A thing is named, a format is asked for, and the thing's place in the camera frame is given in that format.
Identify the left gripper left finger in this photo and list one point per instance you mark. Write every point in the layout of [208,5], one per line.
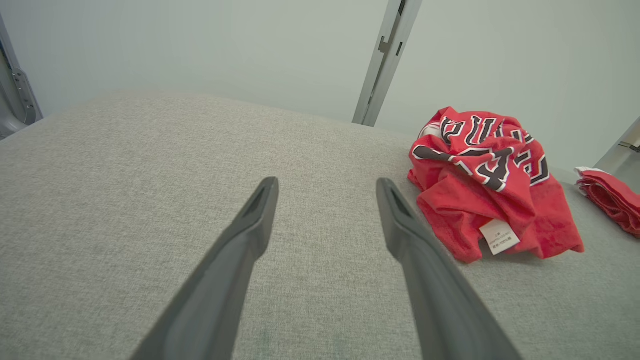
[220,280]

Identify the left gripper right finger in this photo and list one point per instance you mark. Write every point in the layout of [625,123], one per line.
[435,290]

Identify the red basketball jersey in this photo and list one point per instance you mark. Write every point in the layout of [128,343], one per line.
[480,200]

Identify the red shorts with white stripes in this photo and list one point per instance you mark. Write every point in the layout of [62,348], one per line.
[612,200]

